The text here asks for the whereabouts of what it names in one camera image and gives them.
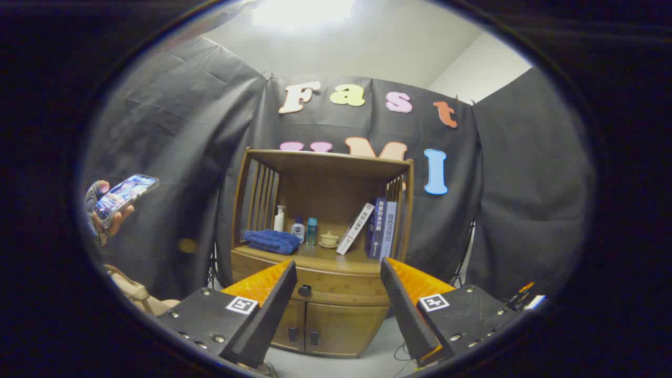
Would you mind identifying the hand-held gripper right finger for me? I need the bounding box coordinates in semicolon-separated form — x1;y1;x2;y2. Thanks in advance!
380;257;520;368

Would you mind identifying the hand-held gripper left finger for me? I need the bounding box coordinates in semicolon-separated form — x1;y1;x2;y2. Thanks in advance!
156;259;298;369

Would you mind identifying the smartphone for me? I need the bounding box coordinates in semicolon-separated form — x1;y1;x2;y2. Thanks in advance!
93;174;160;228

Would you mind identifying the wooden cabinet door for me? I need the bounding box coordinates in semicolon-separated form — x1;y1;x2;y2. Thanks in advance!
305;302;390;359
270;299;307;352

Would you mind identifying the wooden countertop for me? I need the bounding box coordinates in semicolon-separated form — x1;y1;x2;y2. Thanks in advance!
234;243;392;275

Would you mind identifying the wooden cabinet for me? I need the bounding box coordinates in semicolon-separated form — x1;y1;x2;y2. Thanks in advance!
230;148;415;359

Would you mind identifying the black light stand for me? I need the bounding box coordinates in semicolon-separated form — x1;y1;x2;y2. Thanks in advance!
450;219;476;288

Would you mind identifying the folded blue towel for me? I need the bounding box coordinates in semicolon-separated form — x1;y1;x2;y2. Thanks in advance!
243;229;302;256

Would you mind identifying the pale purple book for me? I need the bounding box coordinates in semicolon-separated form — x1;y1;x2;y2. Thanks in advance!
379;201;398;261

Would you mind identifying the dark blue book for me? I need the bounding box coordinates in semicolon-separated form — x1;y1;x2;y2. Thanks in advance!
365;197;388;260

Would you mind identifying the white book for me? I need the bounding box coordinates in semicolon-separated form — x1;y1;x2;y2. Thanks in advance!
336;203;375;256

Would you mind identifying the black and orange tool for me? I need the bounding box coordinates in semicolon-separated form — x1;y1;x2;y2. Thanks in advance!
504;282;547;311

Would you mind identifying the person's leg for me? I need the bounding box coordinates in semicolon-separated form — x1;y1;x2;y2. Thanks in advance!
102;264;182;317

